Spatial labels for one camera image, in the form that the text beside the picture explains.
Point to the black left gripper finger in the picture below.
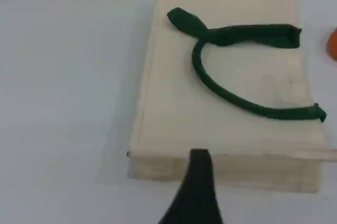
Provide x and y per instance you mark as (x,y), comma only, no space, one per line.
(196,195)

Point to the round egg yolk pastry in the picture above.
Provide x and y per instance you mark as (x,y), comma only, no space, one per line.
(333,45)

